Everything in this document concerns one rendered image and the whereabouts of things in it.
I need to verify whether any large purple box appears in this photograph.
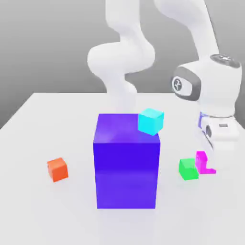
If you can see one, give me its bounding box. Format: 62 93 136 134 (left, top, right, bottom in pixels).
92 113 161 210

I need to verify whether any small magenta cube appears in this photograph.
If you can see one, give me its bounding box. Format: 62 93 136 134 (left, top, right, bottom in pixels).
195 150 217 175

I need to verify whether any small orange cube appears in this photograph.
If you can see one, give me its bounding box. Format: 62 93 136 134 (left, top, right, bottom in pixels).
46 157 69 183

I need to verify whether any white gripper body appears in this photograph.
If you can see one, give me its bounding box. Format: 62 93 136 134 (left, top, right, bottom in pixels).
197 128 216 155

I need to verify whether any small green cube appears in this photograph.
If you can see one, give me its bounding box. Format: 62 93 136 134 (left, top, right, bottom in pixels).
178 157 200 181

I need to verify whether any small cyan cube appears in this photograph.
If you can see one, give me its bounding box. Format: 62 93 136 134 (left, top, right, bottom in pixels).
137 108 165 137

